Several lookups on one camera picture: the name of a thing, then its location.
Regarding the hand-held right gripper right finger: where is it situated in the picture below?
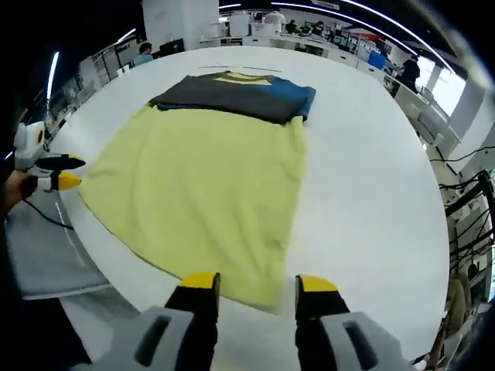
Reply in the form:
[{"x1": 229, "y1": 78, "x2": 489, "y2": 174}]
[{"x1": 293, "y1": 273, "x2": 409, "y2": 371}]

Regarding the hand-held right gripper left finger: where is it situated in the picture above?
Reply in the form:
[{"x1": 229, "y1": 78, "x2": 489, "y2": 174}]
[{"x1": 132, "y1": 271, "x2": 222, "y2": 371}]

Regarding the white recessed power strip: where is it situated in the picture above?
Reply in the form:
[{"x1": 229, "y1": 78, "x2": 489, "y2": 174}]
[{"x1": 198, "y1": 64, "x2": 286, "y2": 74}]

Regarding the yellow blue black garment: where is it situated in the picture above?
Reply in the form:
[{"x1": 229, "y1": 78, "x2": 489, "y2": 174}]
[{"x1": 76, "y1": 70, "x2": 318, "y2": 311}]

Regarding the blue plastic bin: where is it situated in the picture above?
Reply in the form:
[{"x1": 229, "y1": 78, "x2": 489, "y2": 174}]
[{"x1": 367, "y1": 50, "x2": 388, "y2": 71}]

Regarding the thin black cable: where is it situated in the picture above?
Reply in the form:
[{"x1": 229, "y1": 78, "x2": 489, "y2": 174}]
[{"x1": 22, "y1": 197, "x2": 75, "y2": 232}]

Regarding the person's left hand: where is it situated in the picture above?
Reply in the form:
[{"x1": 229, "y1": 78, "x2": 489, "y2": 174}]
[{"x1": 4, "y1": 168, "x2": 40, "y2": 213}]

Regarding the bundle of black cables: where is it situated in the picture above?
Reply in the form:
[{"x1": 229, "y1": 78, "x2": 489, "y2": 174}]
[{"x1": 439, "y1": 145, "x2": 495, "y2": 281}]

